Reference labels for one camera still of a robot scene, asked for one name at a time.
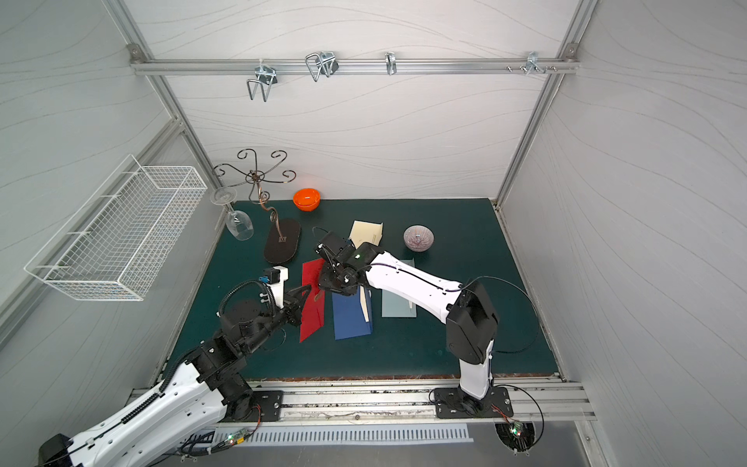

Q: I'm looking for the red envelope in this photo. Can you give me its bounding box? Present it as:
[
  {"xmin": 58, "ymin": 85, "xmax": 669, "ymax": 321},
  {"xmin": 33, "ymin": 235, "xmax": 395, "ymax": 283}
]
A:
[{"xmin": 300, "ymin": 259, "xmax": 325, "ymax": 342}]

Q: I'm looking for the cream yellow envelope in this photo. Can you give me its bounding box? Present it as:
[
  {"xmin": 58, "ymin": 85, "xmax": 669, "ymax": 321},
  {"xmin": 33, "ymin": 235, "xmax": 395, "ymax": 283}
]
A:
[{"xmin": 349, "ymin": 220, "xmax": 383, "ymax": 248}]

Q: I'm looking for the blue envelope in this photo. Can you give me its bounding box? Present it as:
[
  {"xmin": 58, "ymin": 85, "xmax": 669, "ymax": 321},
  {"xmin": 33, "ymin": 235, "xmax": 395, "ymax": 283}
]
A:
[{"xmin": 332, "ymin": 286, "xmax": 373, "ymax": 341}]

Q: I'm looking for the light teal envelope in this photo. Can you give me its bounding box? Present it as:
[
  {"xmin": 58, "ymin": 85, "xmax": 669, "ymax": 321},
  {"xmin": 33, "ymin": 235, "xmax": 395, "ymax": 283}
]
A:
[{"xmin": 381, "ymin": 290, "xmax": 417, "ymax": 318}]

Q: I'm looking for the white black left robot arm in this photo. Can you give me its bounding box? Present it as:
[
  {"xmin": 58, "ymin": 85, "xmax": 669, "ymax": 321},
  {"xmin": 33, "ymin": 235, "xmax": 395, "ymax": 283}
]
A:
[{"xmin": 37, "ymin": 282, "xmax": 311, "ymax": 466}]

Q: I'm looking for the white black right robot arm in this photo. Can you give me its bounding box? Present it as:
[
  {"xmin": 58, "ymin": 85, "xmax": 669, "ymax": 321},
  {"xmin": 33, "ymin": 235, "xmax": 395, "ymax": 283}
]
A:
[{"xmin": 315, "ymin": 233, "xmax": 499, "ymax": 401}]

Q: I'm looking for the copper wine glass stand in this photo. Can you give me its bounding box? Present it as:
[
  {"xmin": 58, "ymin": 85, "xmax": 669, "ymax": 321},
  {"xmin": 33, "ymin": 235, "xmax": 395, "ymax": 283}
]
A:
[{"xmin": 213, "ymin": 148, "xmax": 301, "ymax": 266}]

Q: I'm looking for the pink striped glass bowl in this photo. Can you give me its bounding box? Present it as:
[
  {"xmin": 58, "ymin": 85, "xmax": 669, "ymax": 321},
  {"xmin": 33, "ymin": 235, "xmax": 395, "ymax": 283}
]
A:
[{"xmin": 403, "ymin": 225, "xmax": 435, "ymax": 253}]

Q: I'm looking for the orange bowl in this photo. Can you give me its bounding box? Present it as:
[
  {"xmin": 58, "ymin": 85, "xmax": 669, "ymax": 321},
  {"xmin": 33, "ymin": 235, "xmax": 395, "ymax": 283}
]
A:
[{"xmin": 293, "ymin": 188, "xmax": 321, "ymax": 212}]

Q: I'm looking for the clear wine glass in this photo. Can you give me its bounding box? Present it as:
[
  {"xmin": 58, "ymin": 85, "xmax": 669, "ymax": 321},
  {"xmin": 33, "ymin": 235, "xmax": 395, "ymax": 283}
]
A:
[{"xmin": 211, "ymin": 187, "xmax": 254, "ymax": 241}]

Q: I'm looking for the small green circuit board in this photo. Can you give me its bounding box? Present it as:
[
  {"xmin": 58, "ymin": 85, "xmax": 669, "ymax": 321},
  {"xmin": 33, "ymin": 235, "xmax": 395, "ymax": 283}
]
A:
[{"xmin": 225, "ymin": 428, "xmax": 252, "ymax": 446}]

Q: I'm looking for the white vented strip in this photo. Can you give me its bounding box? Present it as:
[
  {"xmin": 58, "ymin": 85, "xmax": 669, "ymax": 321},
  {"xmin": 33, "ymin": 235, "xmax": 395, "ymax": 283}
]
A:
[{"xmin": 238, "ymin": 423, "xmax": 474, "ymax": 448}]

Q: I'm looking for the metal double hook middle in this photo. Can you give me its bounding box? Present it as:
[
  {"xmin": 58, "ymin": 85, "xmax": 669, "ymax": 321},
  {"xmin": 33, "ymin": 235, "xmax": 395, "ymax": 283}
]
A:
[{"xmin": 305, "ymin": 52, "xmax": 340, "ymax": 82}]

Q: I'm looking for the metal double hook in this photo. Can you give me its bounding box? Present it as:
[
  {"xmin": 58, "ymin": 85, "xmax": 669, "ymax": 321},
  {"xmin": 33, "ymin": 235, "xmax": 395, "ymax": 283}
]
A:
[
  {"xmin": 246, "ymin": 64, "xmax": 278, "ymax": 102},
  {"xmin": 305, "ymin": 52, "xmax": 340, "ymax": 82}
]

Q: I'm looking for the metal double hook left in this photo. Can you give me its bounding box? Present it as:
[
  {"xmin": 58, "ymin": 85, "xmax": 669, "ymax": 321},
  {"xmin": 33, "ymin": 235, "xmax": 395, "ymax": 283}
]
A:
[{"xmin": 246, "ymin": 64, "xmax": 278, "ymax": 102}]

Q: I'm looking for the small metal hook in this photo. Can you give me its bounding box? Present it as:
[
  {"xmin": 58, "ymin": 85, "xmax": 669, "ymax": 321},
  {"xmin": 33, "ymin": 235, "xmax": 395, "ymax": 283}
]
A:
[{"xmin": 384, "ymin": 52, "xmax": 397, "ymax": 76}]

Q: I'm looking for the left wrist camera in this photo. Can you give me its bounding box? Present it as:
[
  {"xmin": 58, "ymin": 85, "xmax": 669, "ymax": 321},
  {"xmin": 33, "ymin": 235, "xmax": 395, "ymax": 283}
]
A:
[{"xmin": 262, "ymin": 266, "xmax": 289, "ymax": 309}]

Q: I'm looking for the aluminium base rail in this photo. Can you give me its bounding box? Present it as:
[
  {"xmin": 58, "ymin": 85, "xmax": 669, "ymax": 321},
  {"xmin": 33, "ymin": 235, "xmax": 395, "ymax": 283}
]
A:
[{"xmin": 250, "ymin": 377, "xmax": 596, "ymax": 425}]

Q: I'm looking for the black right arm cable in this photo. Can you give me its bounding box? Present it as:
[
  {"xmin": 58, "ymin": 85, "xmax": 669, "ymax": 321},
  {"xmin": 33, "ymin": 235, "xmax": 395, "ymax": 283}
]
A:
[{"xmin": 463, "ymin": 275, "xmax": 543, "ymax": 355}]

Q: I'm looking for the white wire basket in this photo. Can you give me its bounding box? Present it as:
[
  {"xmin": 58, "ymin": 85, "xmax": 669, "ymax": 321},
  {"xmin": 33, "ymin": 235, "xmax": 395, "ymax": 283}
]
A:
[{"xmin": 25, "ymin": 155, "xmax": 206, "ymax": 302}]

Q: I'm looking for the metal bracket hook right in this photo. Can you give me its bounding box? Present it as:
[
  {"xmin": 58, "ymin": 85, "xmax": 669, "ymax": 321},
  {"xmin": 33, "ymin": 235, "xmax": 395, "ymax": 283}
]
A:
[{"xmin": 506, "ymin": 52, "xmax": 558, "ymax": 75}]

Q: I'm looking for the aluminium overhead rail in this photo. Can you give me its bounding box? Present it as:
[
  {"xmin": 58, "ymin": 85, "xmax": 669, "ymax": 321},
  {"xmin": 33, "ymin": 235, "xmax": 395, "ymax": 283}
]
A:
[{"xmin": 130, "ymin": 56, "xmax": 581, "ymax": 77}]

